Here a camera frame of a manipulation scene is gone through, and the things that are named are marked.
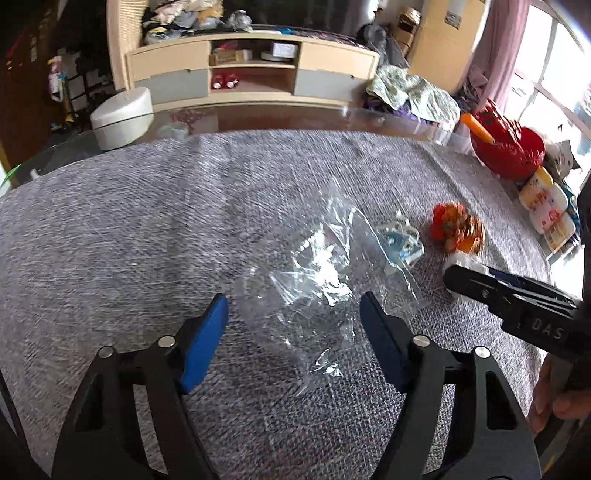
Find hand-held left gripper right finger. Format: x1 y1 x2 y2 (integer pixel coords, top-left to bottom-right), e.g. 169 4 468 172
359 291 542 480

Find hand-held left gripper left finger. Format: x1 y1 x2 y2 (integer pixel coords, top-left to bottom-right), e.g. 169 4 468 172
52 294 230 480

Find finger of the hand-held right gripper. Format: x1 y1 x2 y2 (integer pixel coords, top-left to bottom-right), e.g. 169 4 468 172
443 264 525 324
485 270 581 309

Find white printed wrapper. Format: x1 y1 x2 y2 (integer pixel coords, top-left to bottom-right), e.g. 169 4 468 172
442 251 492 303

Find clear plastic bag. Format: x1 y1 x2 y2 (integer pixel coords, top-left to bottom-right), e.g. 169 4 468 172
233 178 426 396

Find person's right hand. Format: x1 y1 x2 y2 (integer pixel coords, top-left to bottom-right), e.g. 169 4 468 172
529 357 591 435

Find orange foil wrapper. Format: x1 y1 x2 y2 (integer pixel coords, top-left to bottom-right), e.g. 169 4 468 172
431 202 485 254

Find white yellow-label bottle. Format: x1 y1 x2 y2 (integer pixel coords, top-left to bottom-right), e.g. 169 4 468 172
544 211 578 252

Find white pink-label bottle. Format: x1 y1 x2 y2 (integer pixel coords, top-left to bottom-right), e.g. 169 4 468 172
529 185 568 234

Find clear blister pack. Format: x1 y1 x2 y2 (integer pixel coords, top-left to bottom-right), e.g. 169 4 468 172
375 217 424 274

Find white yellow-capped bottle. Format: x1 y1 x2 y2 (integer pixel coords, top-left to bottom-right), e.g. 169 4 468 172
518 166 555 208

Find grey table mat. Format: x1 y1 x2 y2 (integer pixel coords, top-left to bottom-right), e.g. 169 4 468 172
0 129 554 480

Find red openwork basket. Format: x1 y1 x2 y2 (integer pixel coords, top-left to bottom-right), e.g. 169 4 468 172
471 99 546 181

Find orange plastic stick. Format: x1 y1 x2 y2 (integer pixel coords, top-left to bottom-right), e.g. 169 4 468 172
460 113 496 143

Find floral cloth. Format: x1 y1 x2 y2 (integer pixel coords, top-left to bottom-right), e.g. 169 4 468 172
367 65 460 123

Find window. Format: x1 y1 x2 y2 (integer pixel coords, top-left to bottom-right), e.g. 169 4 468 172
508 0 591 178

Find white round stool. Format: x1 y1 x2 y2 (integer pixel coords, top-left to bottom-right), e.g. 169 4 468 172
90 88 154 151

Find beige standing air conditioner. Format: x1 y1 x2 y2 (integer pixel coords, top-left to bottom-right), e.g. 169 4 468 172
406 0 490 88

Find pink curtain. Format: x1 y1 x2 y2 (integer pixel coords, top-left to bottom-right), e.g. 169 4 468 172
466 0 552 100

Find blue grey bags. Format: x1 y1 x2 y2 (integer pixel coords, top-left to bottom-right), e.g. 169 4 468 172
358 23 407 75

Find cardboard boxes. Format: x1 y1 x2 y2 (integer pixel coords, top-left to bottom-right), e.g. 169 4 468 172
397 7 423 56

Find beige television cabinet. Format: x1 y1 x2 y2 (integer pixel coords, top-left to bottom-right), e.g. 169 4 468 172
126 34 382 112

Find beige folding screen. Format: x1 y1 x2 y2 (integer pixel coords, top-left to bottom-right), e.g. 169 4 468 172
106 0 154 90

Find pile of clothes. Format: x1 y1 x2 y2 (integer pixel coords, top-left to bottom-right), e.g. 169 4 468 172
141 0 227 44

